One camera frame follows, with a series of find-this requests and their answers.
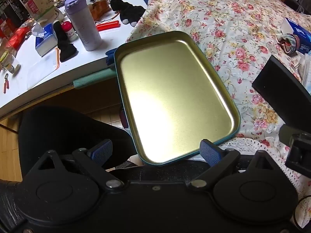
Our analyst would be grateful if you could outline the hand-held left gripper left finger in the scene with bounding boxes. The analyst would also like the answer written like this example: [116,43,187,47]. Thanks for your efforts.
[25,139,125,191]

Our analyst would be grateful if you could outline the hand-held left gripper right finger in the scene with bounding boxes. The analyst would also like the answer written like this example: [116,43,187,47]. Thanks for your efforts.
[187,139,286,192]

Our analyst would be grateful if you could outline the green metal tray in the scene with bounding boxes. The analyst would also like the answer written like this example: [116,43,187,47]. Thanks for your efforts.
[114,31,241,167]

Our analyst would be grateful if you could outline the multicolour towel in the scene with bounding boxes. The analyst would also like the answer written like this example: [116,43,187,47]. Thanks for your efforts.
[277,33,297,55]

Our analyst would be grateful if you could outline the black chair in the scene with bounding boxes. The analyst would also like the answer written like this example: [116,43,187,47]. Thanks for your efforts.
[18,105,138,182]

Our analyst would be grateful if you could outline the white lace cloth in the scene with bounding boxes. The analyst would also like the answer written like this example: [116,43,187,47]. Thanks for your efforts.
[219,136,311,231]

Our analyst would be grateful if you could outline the black glasses case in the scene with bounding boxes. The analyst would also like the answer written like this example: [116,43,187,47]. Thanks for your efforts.
[251,55,311,134]

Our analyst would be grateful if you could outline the green foam edge guard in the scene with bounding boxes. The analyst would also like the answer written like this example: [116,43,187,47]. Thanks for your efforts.
[73,68,116,89]

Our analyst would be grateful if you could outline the blue cloth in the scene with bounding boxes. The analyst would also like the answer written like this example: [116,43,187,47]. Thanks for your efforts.
[105,49,117,66]

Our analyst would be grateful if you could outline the black sock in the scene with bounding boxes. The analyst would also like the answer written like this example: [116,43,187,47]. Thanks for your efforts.
[53,21,78,62]

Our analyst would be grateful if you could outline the blue tissue pack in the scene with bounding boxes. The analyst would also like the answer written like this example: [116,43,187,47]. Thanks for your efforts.
[282,17,311,54]

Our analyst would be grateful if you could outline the blue tissue box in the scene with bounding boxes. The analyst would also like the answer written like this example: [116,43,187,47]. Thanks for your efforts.
[35,23,57,57]

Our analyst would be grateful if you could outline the red-capped small bottle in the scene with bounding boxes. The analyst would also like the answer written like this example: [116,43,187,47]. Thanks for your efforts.
[61,21,79,42]

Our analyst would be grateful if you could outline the red pen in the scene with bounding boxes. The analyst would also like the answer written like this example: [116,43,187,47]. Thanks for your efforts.
[96,21,121,31]

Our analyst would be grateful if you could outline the purple thermos bottle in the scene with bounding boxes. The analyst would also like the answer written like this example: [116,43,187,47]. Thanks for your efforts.
[64,0,102,51]

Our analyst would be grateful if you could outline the glass jar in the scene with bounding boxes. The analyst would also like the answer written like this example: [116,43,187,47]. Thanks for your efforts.
[0,50,22,74]

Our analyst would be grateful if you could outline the floral bedspread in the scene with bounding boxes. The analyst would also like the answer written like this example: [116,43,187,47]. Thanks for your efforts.
[126,0,311,224]

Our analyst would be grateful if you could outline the red package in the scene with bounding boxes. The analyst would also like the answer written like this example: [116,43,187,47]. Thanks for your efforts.
[5,27,30,51]

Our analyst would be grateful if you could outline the cardboard box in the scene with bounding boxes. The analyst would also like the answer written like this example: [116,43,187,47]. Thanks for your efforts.
[24,0,61,21]

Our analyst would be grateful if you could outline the cluttered shelf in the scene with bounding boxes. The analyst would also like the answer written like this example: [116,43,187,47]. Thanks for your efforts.
[0,0,32,30]

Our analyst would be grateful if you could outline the red-handled pliers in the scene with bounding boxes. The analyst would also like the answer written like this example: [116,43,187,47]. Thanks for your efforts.
[3,73,10,94]

